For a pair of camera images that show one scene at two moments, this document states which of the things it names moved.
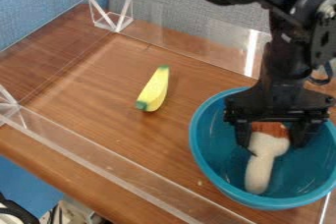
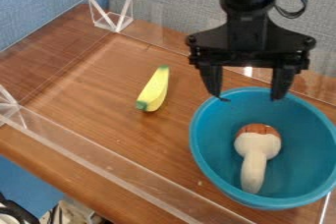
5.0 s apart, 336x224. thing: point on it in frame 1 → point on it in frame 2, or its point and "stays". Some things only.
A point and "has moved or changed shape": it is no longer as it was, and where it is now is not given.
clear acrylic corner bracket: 111,21 stays
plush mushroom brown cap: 270,141 has moved or changed shape
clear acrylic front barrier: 137,183 stays
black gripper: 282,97 → 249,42
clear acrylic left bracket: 10,108 stays
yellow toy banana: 153,95 stays
